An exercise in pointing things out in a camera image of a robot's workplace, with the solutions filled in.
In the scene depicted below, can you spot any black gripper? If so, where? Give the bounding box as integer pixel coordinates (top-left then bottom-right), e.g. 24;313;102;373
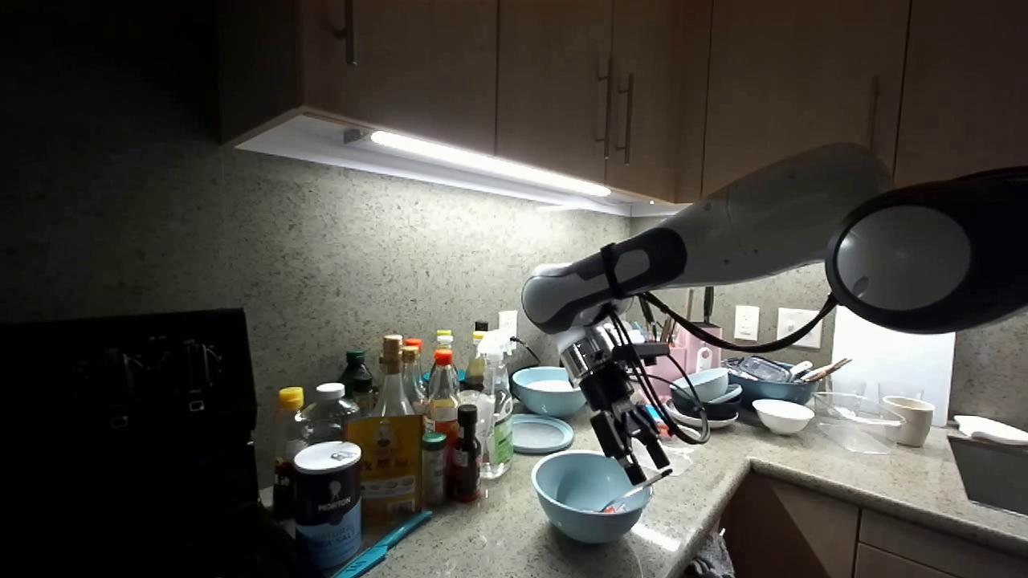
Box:
564;321;673;484

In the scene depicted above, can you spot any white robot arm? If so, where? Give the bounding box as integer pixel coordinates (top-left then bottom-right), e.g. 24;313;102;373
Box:
520;142;1028;483

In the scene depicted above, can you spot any light blue front bowl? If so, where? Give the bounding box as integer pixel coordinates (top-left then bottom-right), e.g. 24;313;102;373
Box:
529;449;649;545

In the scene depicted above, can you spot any light blue bowl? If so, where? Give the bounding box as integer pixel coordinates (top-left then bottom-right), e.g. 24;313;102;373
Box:
529;449;649;545
514;367;586;418

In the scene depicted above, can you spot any light blue back bowl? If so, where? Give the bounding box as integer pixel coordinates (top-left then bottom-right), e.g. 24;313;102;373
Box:
514;367;586;418

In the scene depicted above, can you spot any small white bowl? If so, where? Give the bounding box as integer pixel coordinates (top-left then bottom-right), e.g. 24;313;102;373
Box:
752;397;813;433

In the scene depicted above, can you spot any light blue plate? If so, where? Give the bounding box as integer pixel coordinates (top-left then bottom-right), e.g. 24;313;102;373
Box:
510;415;576;455

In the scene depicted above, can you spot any stack of dark bowls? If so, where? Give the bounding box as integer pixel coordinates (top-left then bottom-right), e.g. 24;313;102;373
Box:
673;369;744;429

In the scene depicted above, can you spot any green label spray bottle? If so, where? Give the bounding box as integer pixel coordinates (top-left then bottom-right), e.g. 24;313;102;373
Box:
479;332;514;483

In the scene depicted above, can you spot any dark soy sauce bottle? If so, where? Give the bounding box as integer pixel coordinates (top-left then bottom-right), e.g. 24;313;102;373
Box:
446;406;479;500

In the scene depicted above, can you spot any yellow label oil bottle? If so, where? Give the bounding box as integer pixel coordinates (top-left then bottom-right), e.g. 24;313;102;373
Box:
351;334;426;520

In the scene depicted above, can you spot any white cutting board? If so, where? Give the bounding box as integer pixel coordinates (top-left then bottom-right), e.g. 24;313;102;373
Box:
831;309;956;423

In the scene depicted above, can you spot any teal silicone spatula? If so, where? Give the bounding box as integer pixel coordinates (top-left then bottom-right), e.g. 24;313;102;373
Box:
331;511;435;578

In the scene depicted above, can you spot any white mug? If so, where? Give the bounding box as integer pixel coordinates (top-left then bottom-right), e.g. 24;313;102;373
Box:
883;395;935;446

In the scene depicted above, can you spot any blue white salt canister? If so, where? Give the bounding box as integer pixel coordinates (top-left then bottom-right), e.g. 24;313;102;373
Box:
294;439;362;575

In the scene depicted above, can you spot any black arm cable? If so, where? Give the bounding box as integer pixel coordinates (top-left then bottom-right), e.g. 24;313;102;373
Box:
599;241;842;446

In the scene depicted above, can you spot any white wall outlet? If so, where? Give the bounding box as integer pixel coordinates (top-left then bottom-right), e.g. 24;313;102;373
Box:
778;309;822;350

